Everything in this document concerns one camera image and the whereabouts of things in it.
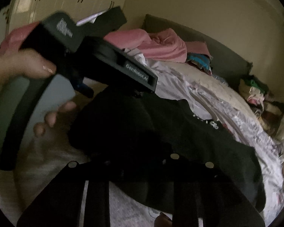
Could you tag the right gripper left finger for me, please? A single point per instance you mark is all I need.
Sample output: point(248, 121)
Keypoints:
point(77, 196)

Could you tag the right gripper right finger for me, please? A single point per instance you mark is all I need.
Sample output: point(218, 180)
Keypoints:
point(219, 189)

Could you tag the black long-sleeve sweater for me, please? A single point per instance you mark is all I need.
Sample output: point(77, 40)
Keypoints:
point(133, 132)

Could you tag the pile of mixed clothes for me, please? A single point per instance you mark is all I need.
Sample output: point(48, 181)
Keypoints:
point(261, 100)

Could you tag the folded pink and blue clothes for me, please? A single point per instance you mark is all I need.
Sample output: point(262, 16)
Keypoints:
point(199, 56)

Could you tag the person's left hand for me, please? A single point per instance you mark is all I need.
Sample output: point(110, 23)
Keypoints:
point(30, 64)

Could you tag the lilac printed duvet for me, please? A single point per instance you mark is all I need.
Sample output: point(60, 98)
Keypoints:
point(43, 161)

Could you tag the pink comforter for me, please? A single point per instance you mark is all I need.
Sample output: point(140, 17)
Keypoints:
point(163, 46)

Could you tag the beige bed sheet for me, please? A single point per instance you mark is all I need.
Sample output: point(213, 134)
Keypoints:
point(219, 89)

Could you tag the dark grey headboard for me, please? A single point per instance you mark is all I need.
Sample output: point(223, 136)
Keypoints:
point(225, 63)

